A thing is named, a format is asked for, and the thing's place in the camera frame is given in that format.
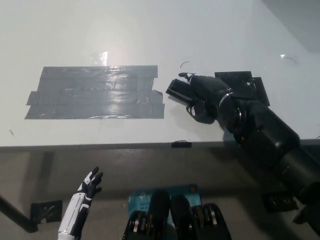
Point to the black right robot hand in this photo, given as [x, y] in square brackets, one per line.
[210, 92]

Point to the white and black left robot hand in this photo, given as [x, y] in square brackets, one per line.
[91, 186]

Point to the black stapler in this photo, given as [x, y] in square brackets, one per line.
[178, 90]

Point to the black tape patch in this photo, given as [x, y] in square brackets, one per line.
[240, 78]

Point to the black table foot plate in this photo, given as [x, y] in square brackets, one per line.
[47, 210]

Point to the blue box on floor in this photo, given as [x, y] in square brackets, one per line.
[140, 200]

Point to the black table leg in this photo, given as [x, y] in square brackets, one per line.
[17, 215]

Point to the grey duct tape patch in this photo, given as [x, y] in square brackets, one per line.
[97, 95]

